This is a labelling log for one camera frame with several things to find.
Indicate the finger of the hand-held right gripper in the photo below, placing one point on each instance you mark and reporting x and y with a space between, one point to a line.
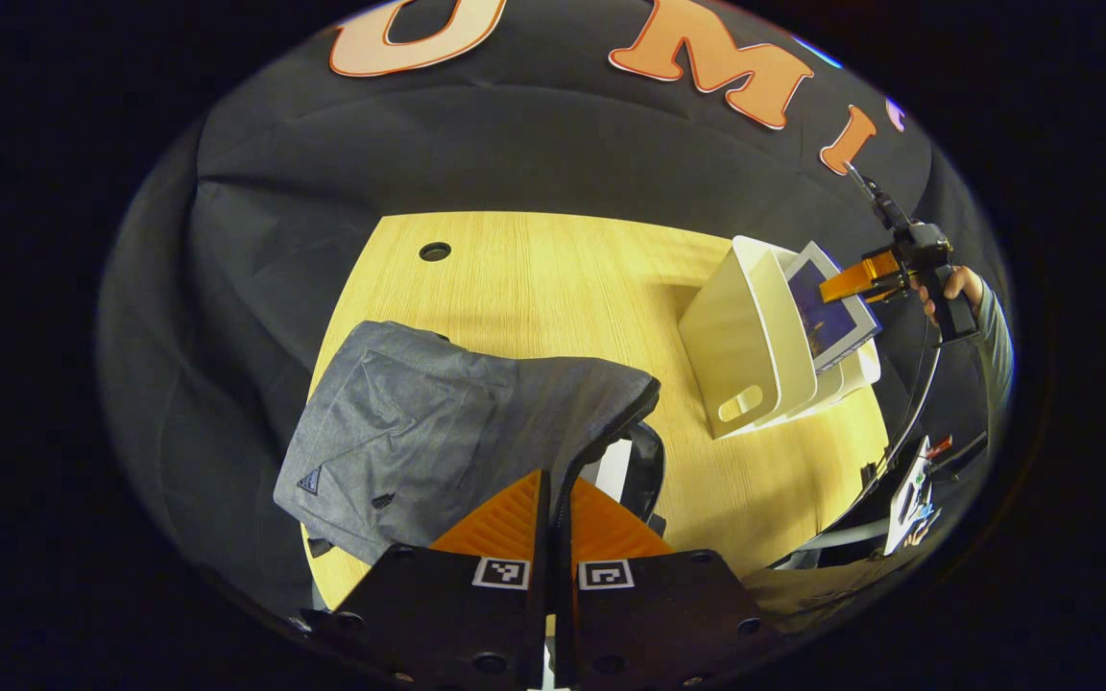
855 278

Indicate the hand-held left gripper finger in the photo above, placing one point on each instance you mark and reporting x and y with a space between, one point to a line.
540 614
565 614

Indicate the blue cover book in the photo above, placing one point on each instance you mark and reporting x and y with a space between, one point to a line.
827 321

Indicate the white bookshelf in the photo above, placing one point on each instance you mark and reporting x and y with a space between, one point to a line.
740 345

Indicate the grey schoolbag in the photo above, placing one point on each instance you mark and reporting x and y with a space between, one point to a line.
438 432

